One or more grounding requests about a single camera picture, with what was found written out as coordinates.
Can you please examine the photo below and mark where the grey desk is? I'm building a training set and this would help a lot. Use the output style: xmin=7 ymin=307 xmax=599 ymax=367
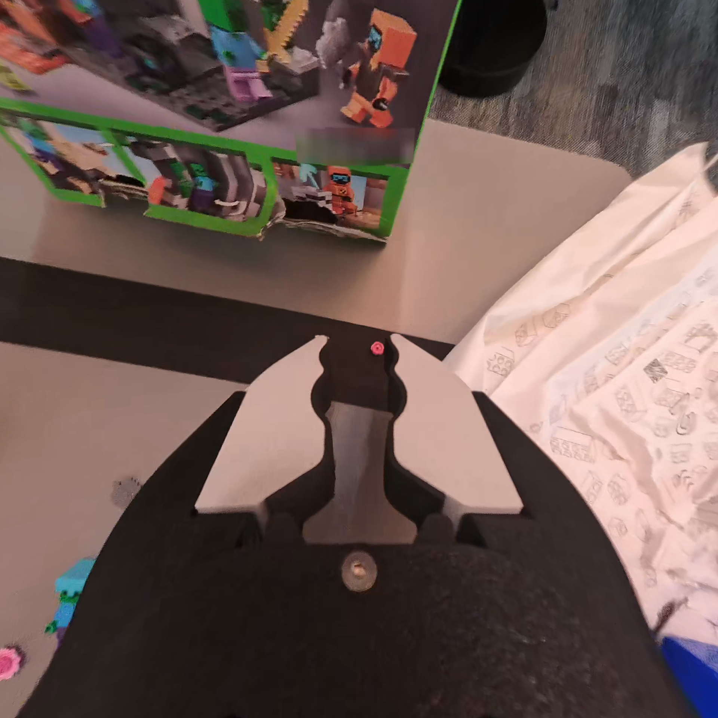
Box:
xmin=0 ymin=118 xmax=718 ymax=718

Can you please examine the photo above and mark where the green toy box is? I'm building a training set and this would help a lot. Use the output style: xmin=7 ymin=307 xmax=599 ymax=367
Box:
xmin=0 ymin=0 xmax=464 ymax=246

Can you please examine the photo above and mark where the black round bin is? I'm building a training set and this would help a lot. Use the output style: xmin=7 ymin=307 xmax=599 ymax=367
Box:
xmin=438 ymin=0 xmax=549 ymax=100

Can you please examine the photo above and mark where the zombie toy figure teal helmet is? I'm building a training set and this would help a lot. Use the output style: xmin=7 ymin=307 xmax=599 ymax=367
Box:
xmin=45 ymin=558 xmax=97 ymax=647

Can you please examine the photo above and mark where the pile of white paper bags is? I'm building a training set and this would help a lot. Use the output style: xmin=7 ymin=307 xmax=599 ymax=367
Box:
xmin=442 ymin=142 xmax=718 ymax=647

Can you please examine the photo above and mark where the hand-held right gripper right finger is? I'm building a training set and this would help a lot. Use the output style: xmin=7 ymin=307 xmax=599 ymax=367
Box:
xmin=384 ymin=334 xmax=524 ymax=514

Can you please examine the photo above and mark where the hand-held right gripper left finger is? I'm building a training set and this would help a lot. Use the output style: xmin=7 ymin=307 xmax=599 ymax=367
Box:
xmin=195 ymin=335 xmax=337 ymax=514

